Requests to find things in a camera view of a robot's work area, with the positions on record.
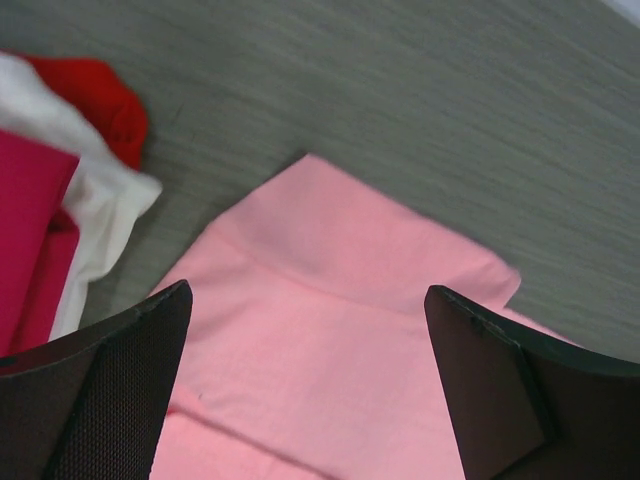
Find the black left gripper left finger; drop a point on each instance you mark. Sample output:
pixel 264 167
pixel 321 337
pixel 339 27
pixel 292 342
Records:
pixel 91 404

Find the pink t shirt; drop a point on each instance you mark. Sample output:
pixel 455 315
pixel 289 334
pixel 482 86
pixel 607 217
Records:
pixel 308 354

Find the folded red t shirt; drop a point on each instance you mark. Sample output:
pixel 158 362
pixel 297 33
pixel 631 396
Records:
pixel 109 105

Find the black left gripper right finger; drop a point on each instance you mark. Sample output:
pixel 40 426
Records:
pixel 526 405

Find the folded crimson t shirt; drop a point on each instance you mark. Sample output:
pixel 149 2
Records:
pixel 38 239

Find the folded white t shirt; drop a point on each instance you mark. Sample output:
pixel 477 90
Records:
pixel 104 198

